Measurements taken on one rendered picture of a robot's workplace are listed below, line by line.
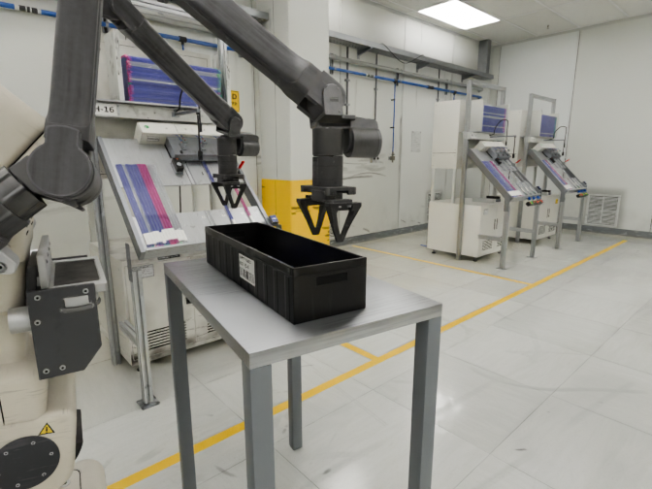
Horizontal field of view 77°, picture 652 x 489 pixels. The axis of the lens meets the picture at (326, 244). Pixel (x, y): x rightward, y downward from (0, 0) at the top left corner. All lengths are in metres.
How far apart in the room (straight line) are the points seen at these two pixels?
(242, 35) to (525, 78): 7.33
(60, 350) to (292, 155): 3.41
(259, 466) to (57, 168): 0.57
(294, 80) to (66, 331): 0.59
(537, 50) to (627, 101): 1.57
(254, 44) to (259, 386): 0.57
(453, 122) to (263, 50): 4.14
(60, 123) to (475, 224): 4.31
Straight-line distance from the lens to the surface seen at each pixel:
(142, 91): 2.40
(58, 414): 0.96
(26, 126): 0.84
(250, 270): 0.96
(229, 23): 0.78
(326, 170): 0.75
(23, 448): 0.98
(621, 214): 7.40
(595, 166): 7.46
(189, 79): 1.19
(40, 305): 0.85
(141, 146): 2.39
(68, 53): 0.75
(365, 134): 0.78
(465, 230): 4.76
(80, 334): 0.87
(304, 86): 0.76
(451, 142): 4.82
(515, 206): 6.08
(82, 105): 0.72
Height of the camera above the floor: 1.11
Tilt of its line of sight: 12 degrees down
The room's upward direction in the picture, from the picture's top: straight up
